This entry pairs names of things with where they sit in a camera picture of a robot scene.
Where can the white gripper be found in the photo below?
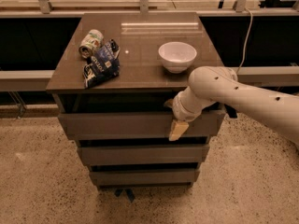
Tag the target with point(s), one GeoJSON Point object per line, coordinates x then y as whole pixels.
{"type": "Point", "coordinates": [179, 108]}

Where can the grey top drawer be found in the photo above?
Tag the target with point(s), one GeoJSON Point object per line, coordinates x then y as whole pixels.
{"type": "Point", "coordinates": [132, 125]}

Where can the grey drawer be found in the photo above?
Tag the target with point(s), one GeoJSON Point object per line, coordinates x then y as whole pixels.
{"type": "Point", "coordinates": [132, 125]}
{"type": "Point", "coordinates": [97, 156]}
{"type": "Point", "coordinates": [151, 177]}

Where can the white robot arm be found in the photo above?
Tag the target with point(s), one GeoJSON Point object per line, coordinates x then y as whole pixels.
{"type": "Point", "coordinates": [208, 85]}

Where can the grey middle drawer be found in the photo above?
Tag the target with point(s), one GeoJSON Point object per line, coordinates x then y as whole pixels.
{"type": "Point", "coordinates": [97, 156]}

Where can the grey drawer cabinet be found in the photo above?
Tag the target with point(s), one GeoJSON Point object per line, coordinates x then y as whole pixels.
{"type": "Point", "coordinates": [143, 85]}

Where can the grey bottom drawer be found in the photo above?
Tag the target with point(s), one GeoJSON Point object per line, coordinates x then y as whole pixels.
{"type": "Point", "coordinates": [151, 177]}

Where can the white bowl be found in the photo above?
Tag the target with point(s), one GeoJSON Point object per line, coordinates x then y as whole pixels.
{"type": "Point", "coordinates": [177, 57]}

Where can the blue chip bag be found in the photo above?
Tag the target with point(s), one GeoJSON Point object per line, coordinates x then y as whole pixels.
{"type": "Point", "coordinates": [103, 65]}

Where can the blue tape cross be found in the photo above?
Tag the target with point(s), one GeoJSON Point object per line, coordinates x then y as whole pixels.
{"type": "Point", "coordinates": [128, 192]}

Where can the green white drink can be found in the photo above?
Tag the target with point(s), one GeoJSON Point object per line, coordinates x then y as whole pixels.
{"type": "Point", "coordinates": [92, 41]}

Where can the metal railing frame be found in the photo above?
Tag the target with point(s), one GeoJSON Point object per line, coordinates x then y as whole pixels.
{"type": "Point", "coordinates": [143, 0]}

